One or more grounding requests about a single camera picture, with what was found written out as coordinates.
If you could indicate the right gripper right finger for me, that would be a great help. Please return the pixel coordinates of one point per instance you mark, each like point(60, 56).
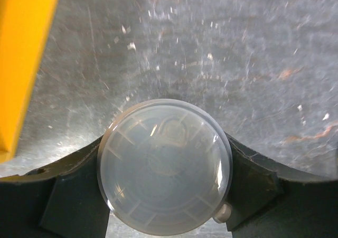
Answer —
point(270, 199)

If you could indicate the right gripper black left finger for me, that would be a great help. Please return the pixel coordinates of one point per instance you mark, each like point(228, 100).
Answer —
point(61, 199)

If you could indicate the orange can with spoon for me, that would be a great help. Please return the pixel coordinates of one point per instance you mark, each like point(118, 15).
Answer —
point(164, 167)

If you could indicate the yellow shelf cabinet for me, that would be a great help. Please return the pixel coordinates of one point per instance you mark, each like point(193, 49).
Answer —
point(25, 26)

